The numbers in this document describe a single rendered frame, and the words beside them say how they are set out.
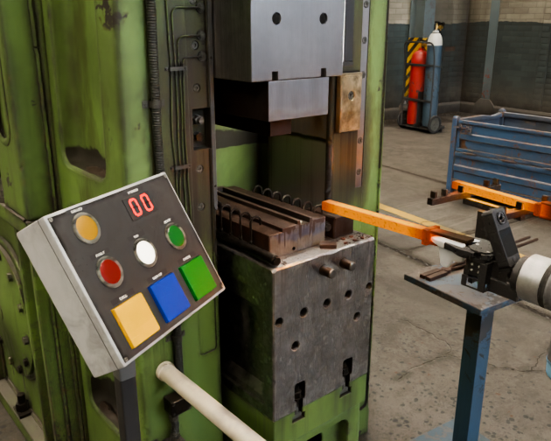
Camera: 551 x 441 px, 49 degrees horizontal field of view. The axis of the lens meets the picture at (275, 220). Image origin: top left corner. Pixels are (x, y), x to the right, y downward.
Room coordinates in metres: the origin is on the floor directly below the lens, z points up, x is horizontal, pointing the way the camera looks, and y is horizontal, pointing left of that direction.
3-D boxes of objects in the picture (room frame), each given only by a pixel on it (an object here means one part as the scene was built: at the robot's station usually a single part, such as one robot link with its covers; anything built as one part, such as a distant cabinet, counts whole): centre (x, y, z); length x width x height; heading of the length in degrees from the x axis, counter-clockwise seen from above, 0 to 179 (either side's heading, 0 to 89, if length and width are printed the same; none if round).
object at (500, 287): (1.10, -0.44, 1.04); 0.12 x 0.08 x 0.09; 40
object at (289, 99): (1.67, 0.07, 1.32); 0.42 x 0.20 x 0.10; 40
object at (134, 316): (0.94, 0.24, 1.01); 0.07 x 0.05 x 0.07; 155
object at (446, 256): (1.17, -0.35, 1.04); 0.09 x 0.03 x 0.06; 42
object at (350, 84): (1.81, -0.22, 1.27); 0.09 x 0.02 x 0.17; 130
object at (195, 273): (1.12, 0.16, 1.01); 0.07 x 0.05 x 0.07; 155
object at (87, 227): (0.98, 0.32, 1.16); 0.05 x 0.03 x 0.04; 130
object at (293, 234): (1.67, 0.07, 0.96); 0.42 x 0.20 x 0.09; 40
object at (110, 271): (0.96, 0.28, 1.09); 0.05 x 0.03 x 0.04; 130
